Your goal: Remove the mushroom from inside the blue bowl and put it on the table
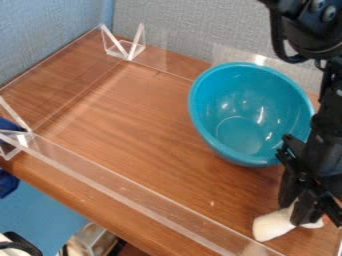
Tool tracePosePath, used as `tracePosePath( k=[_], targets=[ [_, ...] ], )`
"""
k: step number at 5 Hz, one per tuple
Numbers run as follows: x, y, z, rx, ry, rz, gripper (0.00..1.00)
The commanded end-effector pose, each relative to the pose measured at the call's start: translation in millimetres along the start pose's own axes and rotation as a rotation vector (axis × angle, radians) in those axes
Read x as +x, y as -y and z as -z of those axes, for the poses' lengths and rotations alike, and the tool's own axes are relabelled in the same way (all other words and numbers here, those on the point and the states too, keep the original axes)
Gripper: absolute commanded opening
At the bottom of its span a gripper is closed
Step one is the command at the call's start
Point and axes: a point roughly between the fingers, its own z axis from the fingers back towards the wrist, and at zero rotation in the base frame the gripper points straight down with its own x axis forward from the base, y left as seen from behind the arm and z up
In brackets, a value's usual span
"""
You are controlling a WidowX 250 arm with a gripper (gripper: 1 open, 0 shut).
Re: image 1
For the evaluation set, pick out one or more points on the clear acrylic back barrier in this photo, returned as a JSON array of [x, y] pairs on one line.
[[151, 92]]

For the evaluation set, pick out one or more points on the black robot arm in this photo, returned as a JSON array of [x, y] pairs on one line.
[[306, 33]]

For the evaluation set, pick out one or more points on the white box under table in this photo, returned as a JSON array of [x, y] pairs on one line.
[[91, 241]]

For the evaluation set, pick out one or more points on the clear acrylic barrier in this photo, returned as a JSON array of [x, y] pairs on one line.
[[151, 92], [155, 223]]

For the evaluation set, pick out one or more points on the clear acrylic left bracket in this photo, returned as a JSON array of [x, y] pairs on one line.
[[14, 131]]

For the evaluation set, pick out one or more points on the clear acrylic front barrier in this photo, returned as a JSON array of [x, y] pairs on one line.
[[155, 223]]

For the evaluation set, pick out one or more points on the black white device corner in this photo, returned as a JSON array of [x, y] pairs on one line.
[[13, 245]]

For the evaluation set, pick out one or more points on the white brown toy mushroom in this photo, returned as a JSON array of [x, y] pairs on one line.
[[272, 225]]

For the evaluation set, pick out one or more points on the blue plastic bowl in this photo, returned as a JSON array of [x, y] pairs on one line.
[[243, 107]]

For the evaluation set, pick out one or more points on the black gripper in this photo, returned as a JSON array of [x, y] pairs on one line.
[[311, 180]]

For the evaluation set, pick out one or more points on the clear acrylic corner bracket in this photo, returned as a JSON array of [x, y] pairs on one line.
[[121, 48]]

